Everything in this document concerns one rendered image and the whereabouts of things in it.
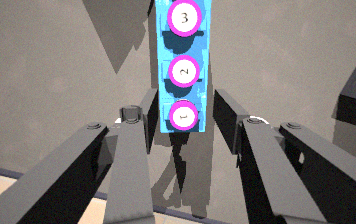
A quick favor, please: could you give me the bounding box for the dark grey table edge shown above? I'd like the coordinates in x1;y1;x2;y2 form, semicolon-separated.
0;168;229;224

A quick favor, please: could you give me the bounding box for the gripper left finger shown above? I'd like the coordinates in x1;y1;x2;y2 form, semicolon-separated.
0;88;159;224

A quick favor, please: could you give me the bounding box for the magenta round cap with white number 2 top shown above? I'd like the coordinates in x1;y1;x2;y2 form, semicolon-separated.
168;55;200;87

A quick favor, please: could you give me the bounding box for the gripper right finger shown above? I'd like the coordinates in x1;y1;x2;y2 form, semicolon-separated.
213;89;356;224

